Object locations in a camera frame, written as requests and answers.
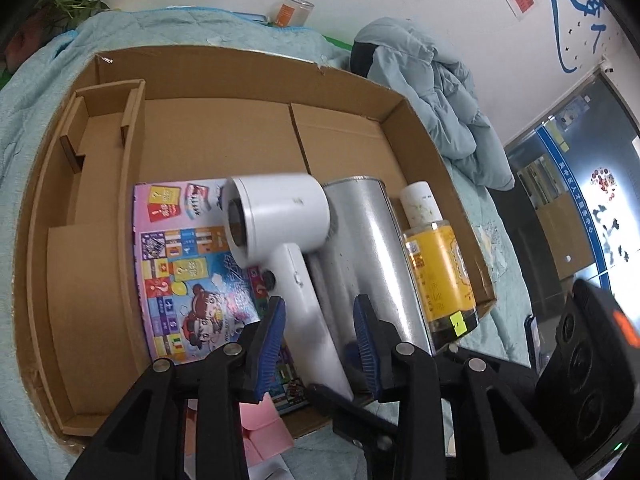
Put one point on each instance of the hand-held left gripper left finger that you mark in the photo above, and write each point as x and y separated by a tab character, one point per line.
267	350

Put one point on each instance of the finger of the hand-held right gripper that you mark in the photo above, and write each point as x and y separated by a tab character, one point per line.
345	410

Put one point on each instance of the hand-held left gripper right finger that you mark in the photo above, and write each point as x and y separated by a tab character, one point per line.
367	350

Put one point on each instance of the clear bottle with yellow label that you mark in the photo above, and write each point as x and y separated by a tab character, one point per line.
435	270

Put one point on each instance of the silver metal can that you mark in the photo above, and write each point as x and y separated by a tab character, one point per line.
375	240

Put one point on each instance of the white hair dryer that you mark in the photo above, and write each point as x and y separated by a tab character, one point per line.
280	210

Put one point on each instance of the brown cardboard box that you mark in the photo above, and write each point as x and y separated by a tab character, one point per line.
200	135

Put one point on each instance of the black smartphone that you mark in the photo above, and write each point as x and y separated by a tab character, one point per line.
532	340

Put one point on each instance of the colourful board game box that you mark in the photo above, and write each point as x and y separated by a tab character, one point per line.
200	280

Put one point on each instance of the glass door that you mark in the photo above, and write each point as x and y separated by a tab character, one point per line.
565	210

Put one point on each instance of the light blue padded jacket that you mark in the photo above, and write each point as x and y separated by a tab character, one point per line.
430	85

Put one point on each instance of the drink can with orange label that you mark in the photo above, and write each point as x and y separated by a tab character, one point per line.
290	12

